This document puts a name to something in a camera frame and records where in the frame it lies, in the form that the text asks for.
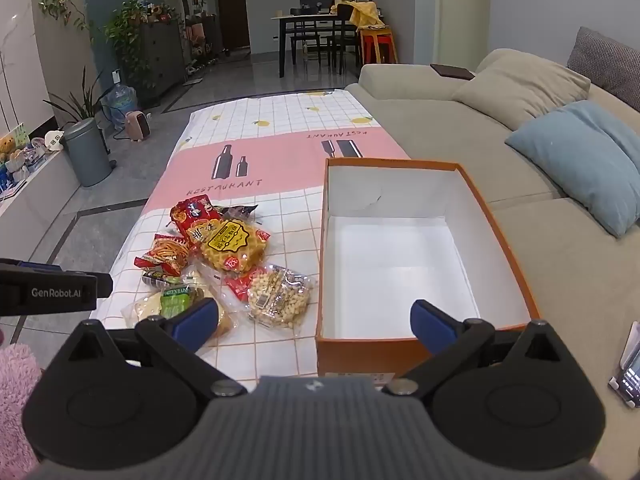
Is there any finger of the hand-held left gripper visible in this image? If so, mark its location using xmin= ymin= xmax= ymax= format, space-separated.
xmin=0 ymin=258 xmax=114 ymax=298

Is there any small red snack packet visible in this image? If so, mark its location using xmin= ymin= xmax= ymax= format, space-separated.
xmin=225 ymin=271 xmax=262 ymax=303

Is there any beige cushion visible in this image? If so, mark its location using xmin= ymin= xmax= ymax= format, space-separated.
xmin=451 ymin=52 xmax=592 ymax=131

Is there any clear peanut packet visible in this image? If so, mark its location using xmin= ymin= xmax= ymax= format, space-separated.
xmin=244 ymin=265 xmax=319 ymax=332

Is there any blue water jug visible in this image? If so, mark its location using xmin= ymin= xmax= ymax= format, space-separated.
xmin=102 ymin=83 xmax=139 ymax=131

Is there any hanging vine plant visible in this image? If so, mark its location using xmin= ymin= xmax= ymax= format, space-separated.
xmin=39 ymin=0 xmax=97 ymax=32

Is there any blue cushion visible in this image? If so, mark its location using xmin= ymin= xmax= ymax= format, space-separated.
xmin=504 ymin=100 xmax=640 ymax=239

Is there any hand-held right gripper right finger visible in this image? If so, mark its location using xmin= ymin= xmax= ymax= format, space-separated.
xmin=384 ymin=299 xmax=563 ymax=395

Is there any orange cardboard box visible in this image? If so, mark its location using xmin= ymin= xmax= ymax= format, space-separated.
xmin=315 ymin=157 xmax=544 ymax=380

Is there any pink space heater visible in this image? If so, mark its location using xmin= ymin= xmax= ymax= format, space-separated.
xmin=124 ymin=110 xmax=154 ymax=141

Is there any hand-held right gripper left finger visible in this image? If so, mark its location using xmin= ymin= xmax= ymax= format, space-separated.
xmin=67 ymin=297 xmax=248 ymax=396

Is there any white low bench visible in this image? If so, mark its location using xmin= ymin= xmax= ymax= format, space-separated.
xmin=0 ymin=147 xmax=82 ymax=266

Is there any dark snack packet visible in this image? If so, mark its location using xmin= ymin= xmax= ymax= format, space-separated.
xmin=219 ymin=204 xmax=259 ymax=224

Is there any green label snack packet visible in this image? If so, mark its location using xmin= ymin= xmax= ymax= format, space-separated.
xmin=159 ymin=285 xmax=197 ymax=319

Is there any dark dining chair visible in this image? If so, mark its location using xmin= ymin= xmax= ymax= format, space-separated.
xmin=289 ymin=7 xmax=322 ymax=64
xmin=329 ymin=4 xmax=362 ymax=75

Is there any grey trash can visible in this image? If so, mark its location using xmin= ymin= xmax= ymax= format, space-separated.
xmin=63 ymin=117 xmax=114 ymax=188

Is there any red stick snack packet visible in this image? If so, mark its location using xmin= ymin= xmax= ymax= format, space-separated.
xmin=133 ymin=233 xmax=192 ymax=277

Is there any grey cushion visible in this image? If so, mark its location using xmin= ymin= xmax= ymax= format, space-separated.
xmin=566 ymin=26 xmax=640 ymax=112

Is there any dark drawer cabinet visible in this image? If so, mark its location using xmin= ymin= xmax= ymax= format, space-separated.
xmin=137 ymin=16 xmax=189 ymax=107

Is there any green label snack bag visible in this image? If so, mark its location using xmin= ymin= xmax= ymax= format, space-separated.
xmin=122 ymin=269 xmax=237 ymax=347

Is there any dark tablet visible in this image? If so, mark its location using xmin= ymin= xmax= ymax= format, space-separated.
xmin=430 ymin=63 xmax=476 ymax=81

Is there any potted floor plant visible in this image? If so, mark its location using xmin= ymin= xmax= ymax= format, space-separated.
xmin=42 ymin=66 xmax=107 ymax=128

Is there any beige sofa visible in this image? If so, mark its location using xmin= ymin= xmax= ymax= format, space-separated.
xmin=345 ymin=25 xmax=640 ymax=480

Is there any dark dining table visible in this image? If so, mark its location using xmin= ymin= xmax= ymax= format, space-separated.
xmin=271 ymin=11 xmax=362 ymax=79

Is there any leafy plant on cabinet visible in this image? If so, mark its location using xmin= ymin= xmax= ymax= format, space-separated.
xmin=102 ymin=0 xmax=157 ymax=92

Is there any yellow waffle snack packet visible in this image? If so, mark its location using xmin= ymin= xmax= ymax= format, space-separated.
xmin=199 ymin=217 xmax=271 ymax=276

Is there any dark wooden door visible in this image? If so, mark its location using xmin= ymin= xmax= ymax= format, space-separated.
xmin=215 ymin=0 xmax=251 ymax=54

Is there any orange stool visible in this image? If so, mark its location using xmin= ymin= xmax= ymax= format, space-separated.
xmin=358 ymin=27 xmax=399 ymax=65

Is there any yellow cloth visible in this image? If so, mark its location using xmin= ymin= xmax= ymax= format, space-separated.
xmin=331 ymin=1 xmax=385 ymax=30

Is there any smartphone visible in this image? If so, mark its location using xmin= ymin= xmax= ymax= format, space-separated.
xmin=607 ymin=321 xmax=640 ymax=409

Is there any pink fluffy cloth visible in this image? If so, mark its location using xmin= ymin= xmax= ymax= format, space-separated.
xmin=0 ymin=342 xmax=44 ymax=480

